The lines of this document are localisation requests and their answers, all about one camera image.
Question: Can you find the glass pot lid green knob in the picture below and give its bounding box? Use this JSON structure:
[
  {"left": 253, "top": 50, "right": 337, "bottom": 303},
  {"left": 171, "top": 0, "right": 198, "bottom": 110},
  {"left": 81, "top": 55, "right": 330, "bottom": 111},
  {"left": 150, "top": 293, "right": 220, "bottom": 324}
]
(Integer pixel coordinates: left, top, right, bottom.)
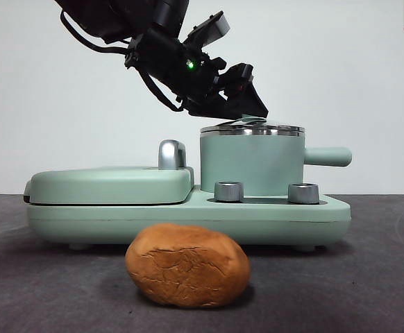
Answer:
[{"left": 200, "top": 116, "right": 306, "bottom": 137}]

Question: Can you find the brown potato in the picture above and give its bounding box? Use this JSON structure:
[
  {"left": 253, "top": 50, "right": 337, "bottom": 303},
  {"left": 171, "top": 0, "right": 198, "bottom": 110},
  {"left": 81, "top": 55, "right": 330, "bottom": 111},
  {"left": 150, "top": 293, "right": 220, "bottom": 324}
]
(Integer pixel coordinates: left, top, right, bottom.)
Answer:
[{"left": 124, "top": 223, "right": 251, "bottom": 308}]

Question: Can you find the mint green steamer pot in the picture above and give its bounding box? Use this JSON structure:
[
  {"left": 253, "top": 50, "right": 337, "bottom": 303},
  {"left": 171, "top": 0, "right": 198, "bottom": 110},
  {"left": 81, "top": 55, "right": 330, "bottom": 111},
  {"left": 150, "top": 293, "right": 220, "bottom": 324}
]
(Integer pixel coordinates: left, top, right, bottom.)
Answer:
[{"left": 199, "top": 126, "right": 353, "bottom": 195}]

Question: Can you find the chrome control knob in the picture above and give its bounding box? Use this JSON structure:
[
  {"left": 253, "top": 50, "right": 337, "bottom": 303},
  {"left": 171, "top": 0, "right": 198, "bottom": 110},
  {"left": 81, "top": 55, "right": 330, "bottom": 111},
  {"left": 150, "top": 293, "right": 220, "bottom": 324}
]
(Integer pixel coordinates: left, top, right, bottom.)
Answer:
[
  {"left": 214, "top": 180, "right": 244, "bottom": 203},
  {"left": 287, "top": 182, "right": 320, "bottom": 205}
]

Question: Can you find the mint green breakfast maker base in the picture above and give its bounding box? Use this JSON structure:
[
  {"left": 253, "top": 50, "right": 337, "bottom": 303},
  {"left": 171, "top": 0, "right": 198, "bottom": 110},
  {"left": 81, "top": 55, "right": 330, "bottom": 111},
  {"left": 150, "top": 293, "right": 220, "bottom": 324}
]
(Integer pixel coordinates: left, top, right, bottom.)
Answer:
[{"left": 26, "top": 185, "right": 352, "bottom": 251}]

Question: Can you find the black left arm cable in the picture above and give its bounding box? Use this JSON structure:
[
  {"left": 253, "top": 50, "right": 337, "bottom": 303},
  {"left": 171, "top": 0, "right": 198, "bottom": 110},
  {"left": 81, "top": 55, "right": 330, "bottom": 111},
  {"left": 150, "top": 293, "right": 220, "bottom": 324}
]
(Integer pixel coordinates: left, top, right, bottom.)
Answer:
[
  {"left": 60, "top": 10, "right": 135, "bottom": 56},
  {"left": 139, "top": 67, "right": 189, "bottom": 112}
]

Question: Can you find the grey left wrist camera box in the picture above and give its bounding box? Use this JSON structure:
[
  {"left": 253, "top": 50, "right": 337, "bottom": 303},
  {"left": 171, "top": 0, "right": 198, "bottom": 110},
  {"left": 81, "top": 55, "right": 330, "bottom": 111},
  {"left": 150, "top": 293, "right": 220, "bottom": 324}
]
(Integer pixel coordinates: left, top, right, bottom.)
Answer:
[{"left": 187, "top": 10, "right": 231, "bottom": 46}]

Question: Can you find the green griddle lid chrome handle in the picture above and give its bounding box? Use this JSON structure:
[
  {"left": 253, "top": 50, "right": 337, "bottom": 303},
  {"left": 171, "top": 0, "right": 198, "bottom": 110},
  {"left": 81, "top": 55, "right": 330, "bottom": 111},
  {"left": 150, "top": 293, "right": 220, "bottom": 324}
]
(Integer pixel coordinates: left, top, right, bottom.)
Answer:
[{"left": 24, "top": 139, "right": 195, "bottom": 206}]

